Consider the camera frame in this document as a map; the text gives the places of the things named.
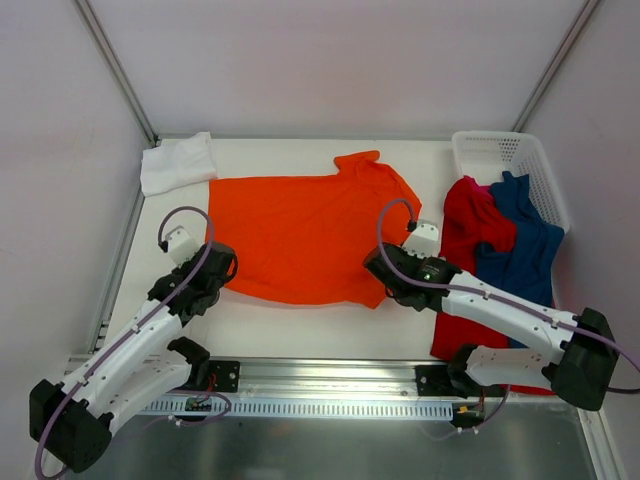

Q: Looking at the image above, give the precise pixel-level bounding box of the orange t shirt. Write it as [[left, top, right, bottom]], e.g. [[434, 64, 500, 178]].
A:
[[208, 151, 422, 309]]

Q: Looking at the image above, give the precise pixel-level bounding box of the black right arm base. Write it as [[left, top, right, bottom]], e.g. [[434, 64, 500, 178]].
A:
[[414, 364, 505, 399]]

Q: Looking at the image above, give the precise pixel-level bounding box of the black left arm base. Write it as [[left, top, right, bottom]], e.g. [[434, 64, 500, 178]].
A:
[[208, 360, 241, 393]]

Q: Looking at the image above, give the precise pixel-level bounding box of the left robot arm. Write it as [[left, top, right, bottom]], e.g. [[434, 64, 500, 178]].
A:
[[28, 242, 238, 473]]

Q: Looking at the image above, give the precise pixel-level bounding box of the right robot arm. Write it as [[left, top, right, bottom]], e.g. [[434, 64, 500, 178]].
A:
[[363, 243, 619, 411]]

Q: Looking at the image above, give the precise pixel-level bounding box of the red t shirt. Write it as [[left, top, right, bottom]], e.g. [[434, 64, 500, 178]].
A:
[[430, 175, 559, 397]]

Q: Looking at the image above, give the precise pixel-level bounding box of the magenta garment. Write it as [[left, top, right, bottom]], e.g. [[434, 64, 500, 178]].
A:
[[477, 185, 491, 196]]

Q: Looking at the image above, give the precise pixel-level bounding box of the blue t shirt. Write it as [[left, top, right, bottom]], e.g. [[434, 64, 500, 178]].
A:
[[474, 170, 566, 349]]

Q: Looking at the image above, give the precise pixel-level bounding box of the white plastic basket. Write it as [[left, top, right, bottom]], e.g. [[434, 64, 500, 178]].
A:
[[451, 131, 570, 232]]

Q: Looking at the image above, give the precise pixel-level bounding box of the white folded t shirt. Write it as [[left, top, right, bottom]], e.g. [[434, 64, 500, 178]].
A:
[[140, 132, 218, 197]]

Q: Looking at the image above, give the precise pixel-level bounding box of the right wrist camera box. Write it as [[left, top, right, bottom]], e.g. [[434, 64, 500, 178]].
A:
[[402, 219, 440, 258]]

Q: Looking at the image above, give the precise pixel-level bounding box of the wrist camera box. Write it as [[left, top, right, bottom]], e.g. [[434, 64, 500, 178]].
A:
[[402, 219, 440, 258], [159, 225, 200, 266]]

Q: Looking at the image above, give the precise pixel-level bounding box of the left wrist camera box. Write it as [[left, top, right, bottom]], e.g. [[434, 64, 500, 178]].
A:
[[159, 225, 200, 266]]

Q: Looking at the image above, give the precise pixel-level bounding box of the aluminium mounting rail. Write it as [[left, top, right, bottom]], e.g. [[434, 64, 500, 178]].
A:
[[64, 355, 601, 401]]

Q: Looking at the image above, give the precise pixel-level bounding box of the white slotted cable duct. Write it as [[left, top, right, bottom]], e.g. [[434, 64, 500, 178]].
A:
[[142, 396, 454, 422]]

